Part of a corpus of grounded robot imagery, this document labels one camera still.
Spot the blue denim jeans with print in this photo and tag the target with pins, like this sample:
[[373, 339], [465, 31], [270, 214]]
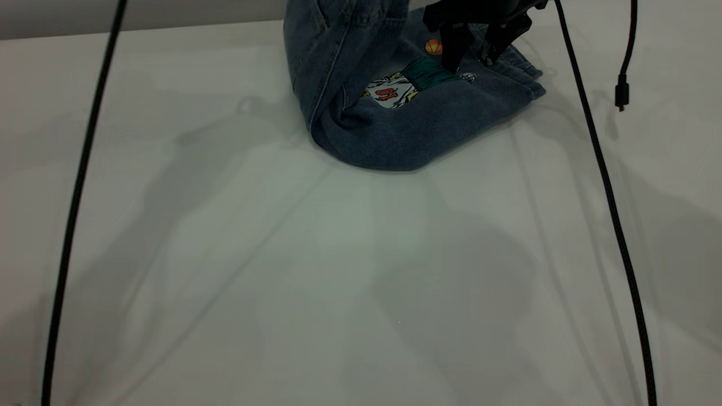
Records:
[[395, 135]]

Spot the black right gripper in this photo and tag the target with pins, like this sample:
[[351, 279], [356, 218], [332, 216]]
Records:
[[485, 11]]

